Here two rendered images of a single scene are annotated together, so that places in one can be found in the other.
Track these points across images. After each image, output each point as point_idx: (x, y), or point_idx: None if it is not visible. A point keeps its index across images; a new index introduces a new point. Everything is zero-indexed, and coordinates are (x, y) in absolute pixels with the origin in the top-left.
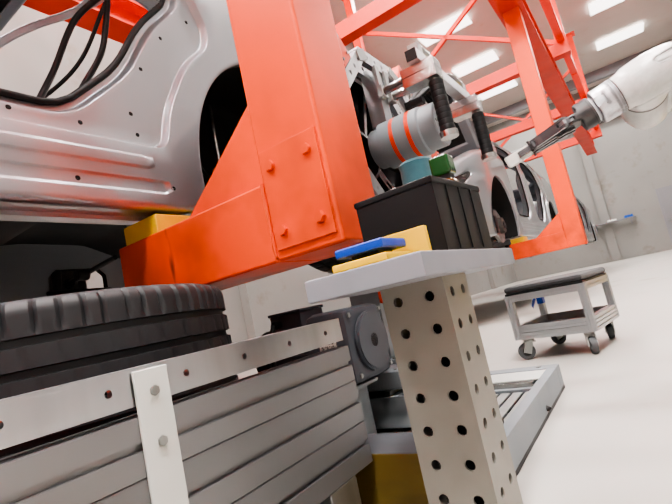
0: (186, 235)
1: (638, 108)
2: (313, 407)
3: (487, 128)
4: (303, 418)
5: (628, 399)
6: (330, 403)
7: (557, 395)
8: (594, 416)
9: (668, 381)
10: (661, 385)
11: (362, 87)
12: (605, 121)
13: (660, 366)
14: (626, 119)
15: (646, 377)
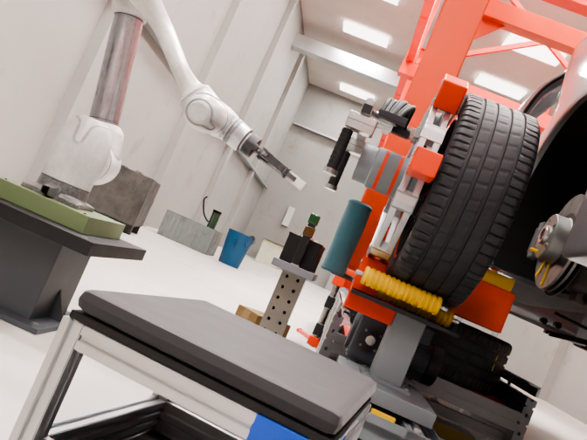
0: None
1: (215, 134)
2: (328, 328)
3: (335, 144)
4: (327, 330)
5: None
6: (327, 331)
7: None
8: None
9: (120, 380)
10: (132, 381)
11: (454, 120)
12: (237, 150)
13: (96, 397)
14: (217, 129)
15: (130, 394)
